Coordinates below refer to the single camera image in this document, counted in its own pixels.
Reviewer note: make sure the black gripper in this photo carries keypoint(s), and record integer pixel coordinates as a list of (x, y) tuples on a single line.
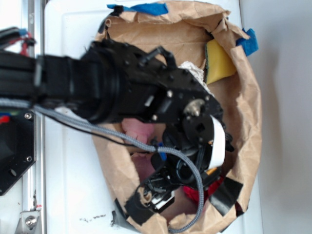
[(190, 155)]

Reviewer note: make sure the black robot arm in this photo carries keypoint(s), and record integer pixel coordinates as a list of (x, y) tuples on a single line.
[(114, 81)]

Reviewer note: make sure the crumpled white paper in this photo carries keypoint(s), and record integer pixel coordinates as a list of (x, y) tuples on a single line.
[(197, 73)]

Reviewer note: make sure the pink plush bunny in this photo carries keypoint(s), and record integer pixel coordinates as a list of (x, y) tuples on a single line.
[(137, 129)]

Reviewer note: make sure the yellow green sponge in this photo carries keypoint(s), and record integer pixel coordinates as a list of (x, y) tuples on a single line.
[(218, 63)]

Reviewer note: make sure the brown paper bag bin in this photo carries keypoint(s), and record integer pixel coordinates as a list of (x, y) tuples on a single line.
[(184, 31)]

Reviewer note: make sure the blue tape right edge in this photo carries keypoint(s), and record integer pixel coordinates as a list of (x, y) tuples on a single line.
[(250, 45)]

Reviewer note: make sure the blue tape edge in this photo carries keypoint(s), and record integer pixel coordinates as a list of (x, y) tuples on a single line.
[(250, 45), (155, 9)]

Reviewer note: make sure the blue tape top edge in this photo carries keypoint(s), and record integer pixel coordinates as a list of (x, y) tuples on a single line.
[(155, 9)]

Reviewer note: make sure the aluminium extrusion rail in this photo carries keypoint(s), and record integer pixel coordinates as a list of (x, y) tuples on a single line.
[(33, 181)]

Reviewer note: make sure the metal corner bracket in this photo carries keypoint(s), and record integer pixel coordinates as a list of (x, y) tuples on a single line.
[(29, 223)]

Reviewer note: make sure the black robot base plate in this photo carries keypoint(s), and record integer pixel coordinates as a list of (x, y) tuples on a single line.
[(16, 148)]

